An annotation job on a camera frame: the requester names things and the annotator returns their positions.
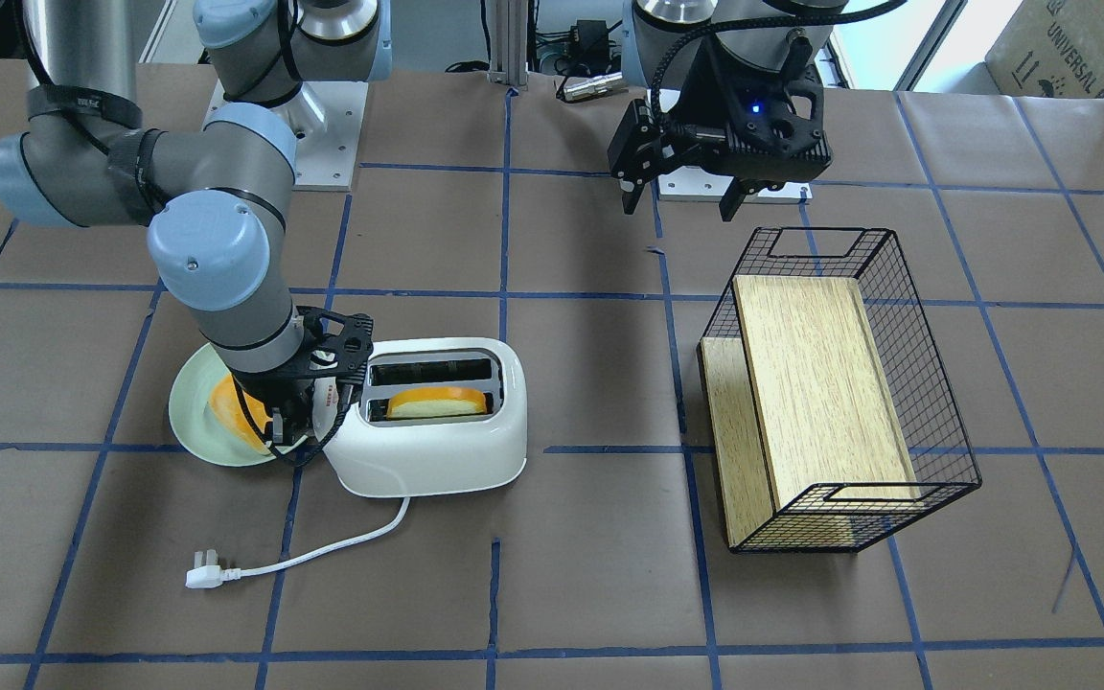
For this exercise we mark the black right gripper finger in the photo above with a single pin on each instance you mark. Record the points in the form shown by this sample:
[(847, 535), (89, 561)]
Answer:
[(279, 432)]

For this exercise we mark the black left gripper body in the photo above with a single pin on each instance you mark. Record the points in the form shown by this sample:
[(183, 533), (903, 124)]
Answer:
[(704, 93)]

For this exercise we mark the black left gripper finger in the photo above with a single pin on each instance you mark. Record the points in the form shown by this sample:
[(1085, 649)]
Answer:
[(735, 195), (634, 175)]

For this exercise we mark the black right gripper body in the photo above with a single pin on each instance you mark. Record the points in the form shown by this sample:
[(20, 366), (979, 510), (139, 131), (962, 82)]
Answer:
[(270, 395)]

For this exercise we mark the white toaster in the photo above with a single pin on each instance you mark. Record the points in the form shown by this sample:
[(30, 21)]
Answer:
[(376, 458)]

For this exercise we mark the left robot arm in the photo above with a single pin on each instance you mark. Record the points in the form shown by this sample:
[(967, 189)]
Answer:
[(662, 37)]

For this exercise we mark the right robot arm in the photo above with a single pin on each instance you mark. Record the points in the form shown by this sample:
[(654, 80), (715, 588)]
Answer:
[(215, 201)]

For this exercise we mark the bread slice in toaster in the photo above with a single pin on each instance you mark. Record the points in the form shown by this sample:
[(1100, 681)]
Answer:
[(436, 402)]

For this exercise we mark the triangular toast on plate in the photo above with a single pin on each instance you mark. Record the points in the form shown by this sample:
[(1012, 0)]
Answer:
[(242, 415)]

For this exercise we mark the light green plate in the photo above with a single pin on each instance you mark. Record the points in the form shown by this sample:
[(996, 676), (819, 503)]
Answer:
[(196, 426)]

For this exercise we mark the wooden shelf board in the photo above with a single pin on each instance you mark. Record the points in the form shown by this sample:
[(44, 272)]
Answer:
[(810, 453)]

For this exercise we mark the cardboard box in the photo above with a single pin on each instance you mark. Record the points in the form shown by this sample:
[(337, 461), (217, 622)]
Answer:
[(1051, 49)]

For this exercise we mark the aluminium frame post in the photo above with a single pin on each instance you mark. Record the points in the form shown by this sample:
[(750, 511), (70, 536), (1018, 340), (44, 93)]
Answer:
[(509, 28)]

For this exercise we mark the black wire basket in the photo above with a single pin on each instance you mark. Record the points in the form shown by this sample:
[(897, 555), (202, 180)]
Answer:
[(938, 444)]

